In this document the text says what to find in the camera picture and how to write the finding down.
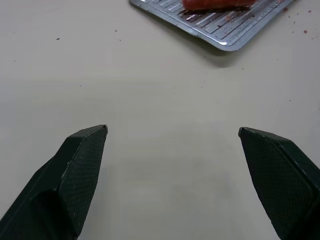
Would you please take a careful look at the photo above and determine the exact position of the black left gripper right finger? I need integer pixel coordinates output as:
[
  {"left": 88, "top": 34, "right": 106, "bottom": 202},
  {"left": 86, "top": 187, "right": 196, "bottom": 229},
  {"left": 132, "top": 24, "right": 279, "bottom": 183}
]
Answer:
[{"left": 238, "top": 126, "right": 320, "bottom": 240}]

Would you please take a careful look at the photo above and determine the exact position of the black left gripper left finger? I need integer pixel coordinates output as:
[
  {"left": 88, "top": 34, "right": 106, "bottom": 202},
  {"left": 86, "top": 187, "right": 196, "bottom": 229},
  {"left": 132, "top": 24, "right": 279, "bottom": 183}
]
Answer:
[{"left": 0, "top": 124, "right": 109, "bottom": 240}]

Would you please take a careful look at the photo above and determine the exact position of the silver ribbed metal tray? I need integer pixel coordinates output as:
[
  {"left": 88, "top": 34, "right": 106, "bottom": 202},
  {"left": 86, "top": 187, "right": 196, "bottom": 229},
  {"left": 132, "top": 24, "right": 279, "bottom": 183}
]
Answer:
[{"left": 129, "top": 0, "right": 297, "bottom": 52}]

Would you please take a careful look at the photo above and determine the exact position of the red meat piece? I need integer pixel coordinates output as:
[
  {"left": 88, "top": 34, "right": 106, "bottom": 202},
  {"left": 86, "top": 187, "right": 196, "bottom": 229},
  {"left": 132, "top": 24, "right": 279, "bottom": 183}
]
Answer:
[{"left": 181, "top": 0, "right": 255, "bottom": 11}]

